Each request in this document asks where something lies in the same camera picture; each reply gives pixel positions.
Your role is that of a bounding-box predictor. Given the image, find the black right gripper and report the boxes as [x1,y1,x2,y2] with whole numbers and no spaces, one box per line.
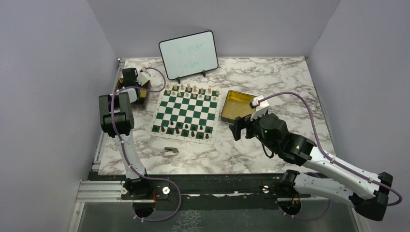
[229,109,278,152]

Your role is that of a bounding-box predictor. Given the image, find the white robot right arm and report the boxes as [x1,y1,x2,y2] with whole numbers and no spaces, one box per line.
[229,114,393,221]

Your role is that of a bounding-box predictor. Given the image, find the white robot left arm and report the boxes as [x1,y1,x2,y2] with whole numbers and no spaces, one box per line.
[98,68,152,199]

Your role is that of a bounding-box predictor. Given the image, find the green white chess board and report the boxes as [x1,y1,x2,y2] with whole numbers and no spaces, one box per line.
[149,92,221,145]

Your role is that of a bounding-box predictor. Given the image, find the light chess pieces row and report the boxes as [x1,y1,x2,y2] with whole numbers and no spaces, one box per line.
[161,84,221,102]

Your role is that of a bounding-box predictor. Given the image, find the right gold tin box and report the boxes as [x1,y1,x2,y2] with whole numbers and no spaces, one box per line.
[220,90,255,124]

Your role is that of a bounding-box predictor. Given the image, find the gold tin box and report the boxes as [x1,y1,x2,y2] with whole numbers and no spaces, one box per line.
[116,77,152,111]
[220,90,255,124]

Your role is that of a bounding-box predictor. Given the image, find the left gold tin box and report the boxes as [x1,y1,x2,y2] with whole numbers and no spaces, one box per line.
[116,77,152,111]

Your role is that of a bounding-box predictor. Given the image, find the small whiteboard on stand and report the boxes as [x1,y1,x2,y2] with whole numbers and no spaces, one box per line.
[159,30,219,80]

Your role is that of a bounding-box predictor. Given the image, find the beige plastic clip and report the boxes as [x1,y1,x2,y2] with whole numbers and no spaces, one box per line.
[164,147,179,156]

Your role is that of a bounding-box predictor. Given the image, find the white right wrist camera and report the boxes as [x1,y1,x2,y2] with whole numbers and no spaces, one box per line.
[249,95,269,121]

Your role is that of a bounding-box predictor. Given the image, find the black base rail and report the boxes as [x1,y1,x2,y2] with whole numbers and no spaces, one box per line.
[118,174,324,212]

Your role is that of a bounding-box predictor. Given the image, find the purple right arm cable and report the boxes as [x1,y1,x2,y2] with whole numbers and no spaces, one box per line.
[259,91,403,207]

